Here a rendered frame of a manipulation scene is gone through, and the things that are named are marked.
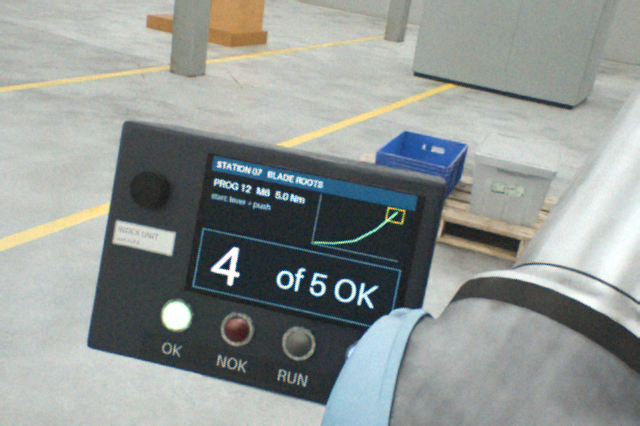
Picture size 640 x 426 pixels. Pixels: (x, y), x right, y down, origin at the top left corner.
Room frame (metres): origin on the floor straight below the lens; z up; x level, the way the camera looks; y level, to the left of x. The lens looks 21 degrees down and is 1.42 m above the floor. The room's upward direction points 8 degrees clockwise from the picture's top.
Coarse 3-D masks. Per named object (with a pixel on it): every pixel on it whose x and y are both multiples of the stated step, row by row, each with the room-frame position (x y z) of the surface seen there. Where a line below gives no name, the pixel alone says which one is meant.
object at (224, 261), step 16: (208, 240) 0.54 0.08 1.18; (224, 240) 0.54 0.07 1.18; (240, 240) 0.53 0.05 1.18; (256, 240) 0.53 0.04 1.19; (208, 256) 0.53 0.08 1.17; (224, 256) 0.53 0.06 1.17; (240, 256) 0.53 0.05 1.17; (256, 256) 0.53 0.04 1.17; (208, 272) 0.53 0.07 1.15; (224, 272) 0.53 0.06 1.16; (240, 272) 0.53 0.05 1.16; (256, 272) 0.53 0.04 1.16; (208, 288) 0.53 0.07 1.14; (224, 288) 0.53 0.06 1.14; (240, 288) 0.52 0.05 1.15
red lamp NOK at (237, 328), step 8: (232, 312) 0.52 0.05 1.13; (240, 312) 0.52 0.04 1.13; (224, 320) 0.52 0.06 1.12; (232, 320) 0.51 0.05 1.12; (240, 320) 0.51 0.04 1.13; (248, 320) 0.51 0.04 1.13; (224, 328) 0.51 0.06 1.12; (232, 328) 0.51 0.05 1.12; (240, 328) 0.51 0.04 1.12; (248, 328) 0.51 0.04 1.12; (224, 336) 0.51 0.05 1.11; (232, 336) 0.51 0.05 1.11; (240, 336) 0.51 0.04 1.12; (248, 336) 0.51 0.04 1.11; (232, 344) 0.51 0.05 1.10; (240, 344) 0.51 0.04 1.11
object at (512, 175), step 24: (480, 144) 3.86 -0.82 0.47; (504, 144) 3.95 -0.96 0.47; (528, 144) 4.02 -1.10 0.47; (552, 144) 4.10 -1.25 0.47; (480, 168) 3.66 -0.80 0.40; (504, 168) 3.62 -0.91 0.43; (528, 168) 3.58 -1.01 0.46; (552, 168) 3.59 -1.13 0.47; (480, 192) 3.67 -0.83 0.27; (504, 192) 3.63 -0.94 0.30; (528, 192) 3.59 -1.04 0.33; (504, 216) 3.63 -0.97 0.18; (528, 216) 3.59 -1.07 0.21
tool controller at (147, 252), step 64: (128, 128) 0.57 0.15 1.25; (128, 192) 0.56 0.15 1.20; (192, 192) 0.55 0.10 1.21; (256, 192) 0.54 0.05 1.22; (320, 192) 0.54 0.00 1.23; (384, 192) 0.53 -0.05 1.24; (128, 256) 0.54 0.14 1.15; (192, 256) 0.54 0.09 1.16; (320, 256) 0.52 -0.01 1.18; (384, 256) 0.52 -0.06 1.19; (128, 320) 0.53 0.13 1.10; (256, 320) 0.52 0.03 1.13; (320, 320) 0.51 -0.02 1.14; (256, 384) 0.50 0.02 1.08; (320, 384) 0.50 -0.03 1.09
